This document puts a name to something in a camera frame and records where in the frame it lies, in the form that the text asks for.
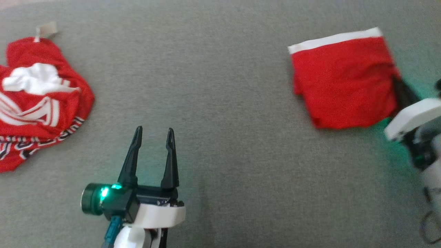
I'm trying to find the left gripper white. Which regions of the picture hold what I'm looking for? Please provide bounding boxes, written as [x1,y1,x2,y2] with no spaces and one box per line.
[117,126,187,229]

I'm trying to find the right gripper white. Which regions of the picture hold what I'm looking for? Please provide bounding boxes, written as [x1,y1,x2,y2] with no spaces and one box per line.
[384,75,441,170]

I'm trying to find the red shorts with white stripe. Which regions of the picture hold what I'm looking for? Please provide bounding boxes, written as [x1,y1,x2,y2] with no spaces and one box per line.
[288,27,402,130]

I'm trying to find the red jersey with white collar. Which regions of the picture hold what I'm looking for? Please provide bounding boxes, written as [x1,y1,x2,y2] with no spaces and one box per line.
[0,21,95,174]

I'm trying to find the grey sofa seat cushion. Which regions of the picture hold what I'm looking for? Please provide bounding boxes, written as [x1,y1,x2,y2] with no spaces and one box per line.
[0,0,441,248]

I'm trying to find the teal cable connector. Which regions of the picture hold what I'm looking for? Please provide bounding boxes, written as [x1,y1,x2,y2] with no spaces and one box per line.
[103,216,123,248]

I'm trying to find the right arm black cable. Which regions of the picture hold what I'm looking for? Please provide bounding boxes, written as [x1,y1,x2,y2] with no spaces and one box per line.
[420,188,441,246]

